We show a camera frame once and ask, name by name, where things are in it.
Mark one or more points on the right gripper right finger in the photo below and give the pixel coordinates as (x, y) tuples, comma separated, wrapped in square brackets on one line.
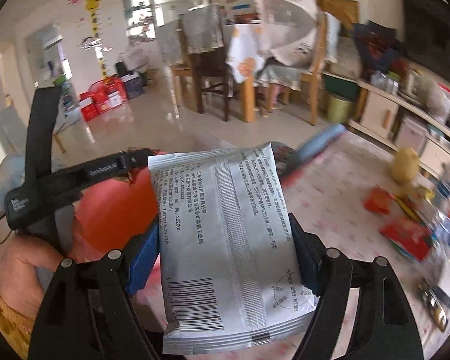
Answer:
[(383, 324)]

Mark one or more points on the white TV cabinet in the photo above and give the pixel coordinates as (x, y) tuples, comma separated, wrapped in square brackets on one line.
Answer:
[(399, 120)]

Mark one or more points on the silver foil snack packet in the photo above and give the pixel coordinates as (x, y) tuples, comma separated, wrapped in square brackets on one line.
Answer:
[(229, 270)]

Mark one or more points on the dining table with cloth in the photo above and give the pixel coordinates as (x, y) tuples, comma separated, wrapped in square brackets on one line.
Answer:
[(245, 62)]

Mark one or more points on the yellow pear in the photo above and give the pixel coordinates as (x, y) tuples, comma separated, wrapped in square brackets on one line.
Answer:
[(405, 166)]

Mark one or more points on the dark flower bouquet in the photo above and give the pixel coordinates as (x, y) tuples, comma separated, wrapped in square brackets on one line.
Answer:
[(377, 45)]

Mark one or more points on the light wooden chair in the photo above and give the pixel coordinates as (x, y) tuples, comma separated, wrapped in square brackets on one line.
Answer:
[(291, 78)]

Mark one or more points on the red boxes stack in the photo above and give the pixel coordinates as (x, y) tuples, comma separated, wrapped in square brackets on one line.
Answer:
[(102, 96)]

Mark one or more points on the white mesh food cover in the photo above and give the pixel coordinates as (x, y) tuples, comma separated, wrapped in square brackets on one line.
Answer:
[(289, 29)]

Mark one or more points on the orange small packet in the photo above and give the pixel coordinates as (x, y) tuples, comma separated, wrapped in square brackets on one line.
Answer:
[(378, 201)]

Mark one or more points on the pink storage box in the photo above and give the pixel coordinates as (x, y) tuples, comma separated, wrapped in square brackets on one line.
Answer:
[(411, 134)]

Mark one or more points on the green waste bin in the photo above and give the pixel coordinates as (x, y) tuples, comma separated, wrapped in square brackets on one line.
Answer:
[(339, 109)]

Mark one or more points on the person's left hand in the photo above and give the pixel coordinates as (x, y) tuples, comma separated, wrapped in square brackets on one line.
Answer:
[(20, 256)]

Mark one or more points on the black television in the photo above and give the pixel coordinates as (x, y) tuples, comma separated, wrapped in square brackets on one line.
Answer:
[(427, 34)]

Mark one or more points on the red flat packet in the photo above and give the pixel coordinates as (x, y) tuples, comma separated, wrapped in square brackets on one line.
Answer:
[(411, 238)]

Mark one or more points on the floral white tablecloth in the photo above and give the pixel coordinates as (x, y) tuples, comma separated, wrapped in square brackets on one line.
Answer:
[(327, 196)]

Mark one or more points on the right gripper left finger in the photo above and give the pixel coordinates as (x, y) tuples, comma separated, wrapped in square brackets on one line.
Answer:
[(87, 313)]

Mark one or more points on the dark wooden chair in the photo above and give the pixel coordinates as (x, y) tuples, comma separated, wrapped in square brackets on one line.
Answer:
[(206, 50)]

